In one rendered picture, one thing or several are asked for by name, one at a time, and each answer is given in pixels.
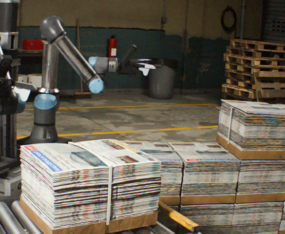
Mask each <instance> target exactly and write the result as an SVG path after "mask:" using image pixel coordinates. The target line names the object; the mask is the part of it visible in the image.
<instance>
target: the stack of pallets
mask: <svg viewBox="0 0 285 234"><path fill-rule="evenodd" d="M239 42H241V43H242V45H241V46H239ZM226 49H227V50H226V53H224V60H223V61H225V64H226V66H225V77H226V79H227V82H226V84H222V98H221V99H222V100H238V101H252V102H257V99H256V95H255V91H256V88H255V80H254V78H253V72H258V71H274V72H282V71H283V69H285V66H280V61H283V62H285V58H284V54H285V44H277V43H271V42H263V41H252V40H240V39H230V45H229V46H226ZM235 49H236V50H238V51H239V53H235ZM270 54H271V55H270ZM232 58H236V60H232ZM250 60H251V61H250ZM266 61H269V63H266ZM233 65H237V68H233ZM234 73H237V76H234ZM235 80H236V81H239V82H238V83H236V82H234V81H235ZM231 88H232V89H234V90H230V89H231ZM230 96H231V97H230Z"/></svg>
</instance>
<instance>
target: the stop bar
mask: <svg viewBox="0 0 285 234"><path fill-rule="evenodd" d="M158 206H159V207H158V210H160V211H161V212H163V213H164V214H165V215H167V216H168V217H170V218H172V219H173V220H175V221H177V222H178V223H180V224H181V225H183V226H184V227H186V228H187V229H188V230H191V231H192V232H196V231H199V230H200V225H198V224H196V223H194V222H193V221H191V220H190V219H188V218H187V217H185V216H184V215H182V214H180V213H178V212H176V211H175V210H173V209H172V208H170V207H169V206H167V205H165V204H164V203H162V202H161V201H158Z"/></svg>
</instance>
